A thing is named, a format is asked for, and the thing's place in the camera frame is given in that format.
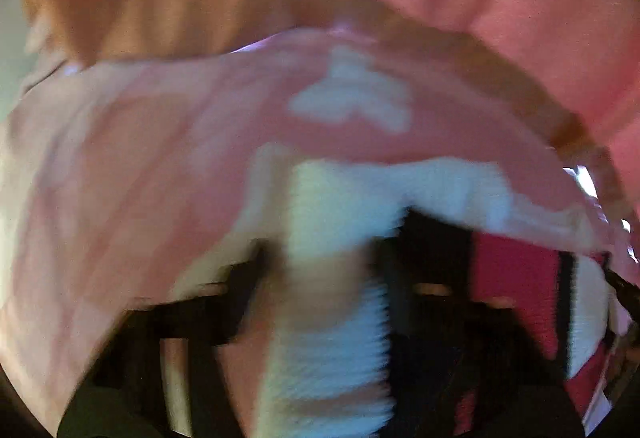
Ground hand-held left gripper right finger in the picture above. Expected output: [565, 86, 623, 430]
[386, 211, 533, 401]

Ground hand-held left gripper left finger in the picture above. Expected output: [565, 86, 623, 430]
[126, 245, 273, 421]

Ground pink garment with white print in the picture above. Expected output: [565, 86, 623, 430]
[0, 21, 640, 424]

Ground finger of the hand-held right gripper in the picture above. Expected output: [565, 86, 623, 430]
[602, 265, 640, 316]

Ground red cloth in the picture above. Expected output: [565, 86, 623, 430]
[457, 233, 618, 436]

